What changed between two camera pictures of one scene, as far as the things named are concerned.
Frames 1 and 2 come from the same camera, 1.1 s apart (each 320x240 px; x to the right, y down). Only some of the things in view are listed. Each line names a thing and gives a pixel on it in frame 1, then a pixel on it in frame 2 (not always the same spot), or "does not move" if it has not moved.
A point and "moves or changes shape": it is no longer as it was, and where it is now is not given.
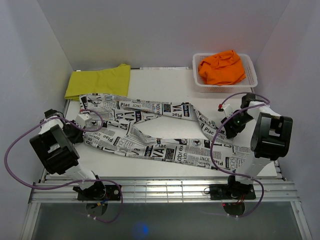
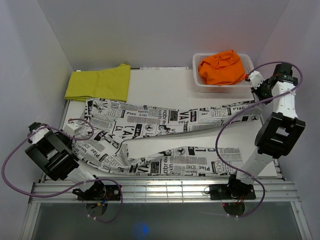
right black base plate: [232, 191] does not move
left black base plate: [100, 192] does not move
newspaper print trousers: [109, 125] moves or changes shape
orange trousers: [221, 69] does not move
